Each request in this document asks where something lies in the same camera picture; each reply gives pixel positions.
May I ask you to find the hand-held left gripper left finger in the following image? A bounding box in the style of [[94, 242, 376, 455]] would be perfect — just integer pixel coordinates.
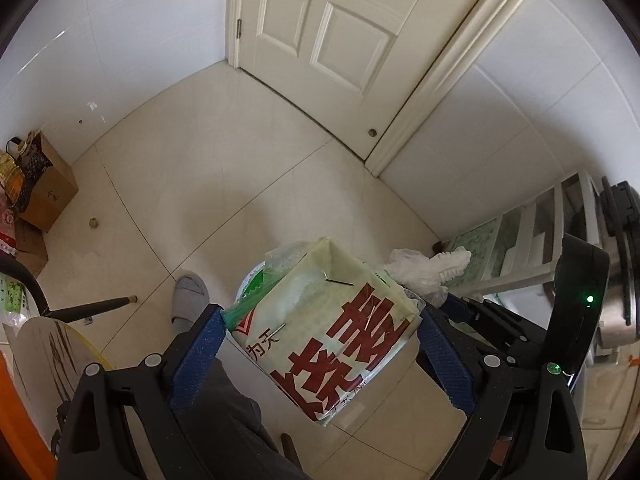
[[56, 303, 227, 480]]

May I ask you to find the white door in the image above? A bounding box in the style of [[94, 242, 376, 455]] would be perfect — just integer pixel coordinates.
[[226, 0, 556, 178]]

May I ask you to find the black metal table leg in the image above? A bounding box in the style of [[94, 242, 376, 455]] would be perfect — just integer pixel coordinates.
[[42, 296, 138, 323]]

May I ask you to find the orange round table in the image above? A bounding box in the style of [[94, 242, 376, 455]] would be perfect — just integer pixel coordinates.
[[0, 350, 57, 480]]

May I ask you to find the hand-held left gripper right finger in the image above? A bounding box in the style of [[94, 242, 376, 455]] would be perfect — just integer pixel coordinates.
[[419, 307, 588, 480]]

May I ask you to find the person's grey slipper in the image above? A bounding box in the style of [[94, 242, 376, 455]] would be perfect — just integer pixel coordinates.
[[171, 274, 210, 335]]

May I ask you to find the green plastic bag red print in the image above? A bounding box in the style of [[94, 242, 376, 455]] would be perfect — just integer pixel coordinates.
[[221, 236, 426, 427]]

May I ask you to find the flattened cardboard piece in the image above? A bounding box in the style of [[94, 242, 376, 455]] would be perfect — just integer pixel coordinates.
[[12, 220, 50, 278]]

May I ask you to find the green patterned board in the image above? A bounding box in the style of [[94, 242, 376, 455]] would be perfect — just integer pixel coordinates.
[[445, 215, 507, 282]]

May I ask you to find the round wooden stool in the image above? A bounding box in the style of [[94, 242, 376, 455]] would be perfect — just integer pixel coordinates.
[[2, 317, 108, 456]]

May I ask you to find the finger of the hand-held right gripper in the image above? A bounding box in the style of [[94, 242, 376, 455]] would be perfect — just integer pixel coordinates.
[[482, 310, 551, 363], [442, 292, 508, 333]]

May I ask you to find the person's grey trouser leg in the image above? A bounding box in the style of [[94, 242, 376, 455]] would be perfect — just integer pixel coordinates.
[[172, 327, 307, 480]]

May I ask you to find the white slatted rack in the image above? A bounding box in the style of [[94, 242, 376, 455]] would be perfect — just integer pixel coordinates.
[[445, 170, 601, 301]]

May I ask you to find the brown cardboard box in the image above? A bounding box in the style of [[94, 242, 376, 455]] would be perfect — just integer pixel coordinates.
[[17, 130, 80, 233]]

